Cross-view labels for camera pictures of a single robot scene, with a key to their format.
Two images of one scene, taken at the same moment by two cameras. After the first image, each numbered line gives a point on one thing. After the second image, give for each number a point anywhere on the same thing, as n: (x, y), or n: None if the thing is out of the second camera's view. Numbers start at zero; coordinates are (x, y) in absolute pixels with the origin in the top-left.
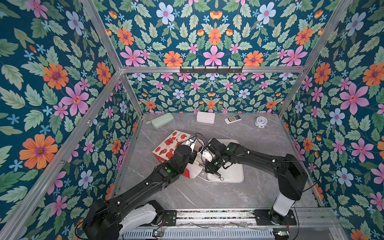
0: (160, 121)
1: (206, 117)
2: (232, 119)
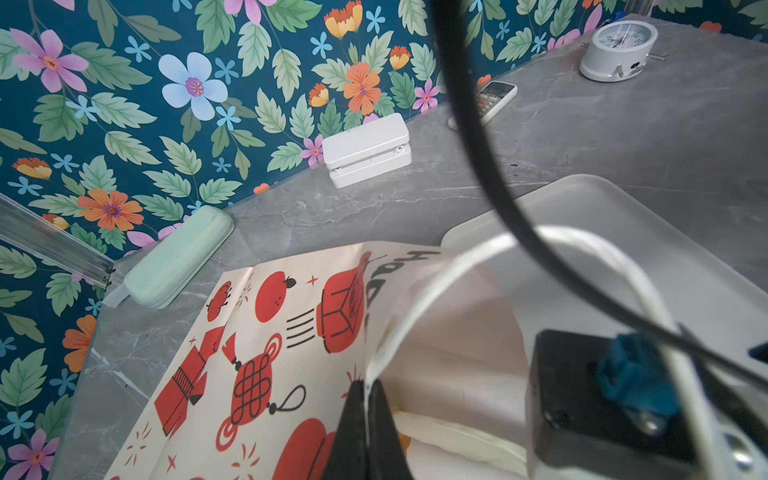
0: (163, 275)
1: (368, 150)
2: (491, 98)
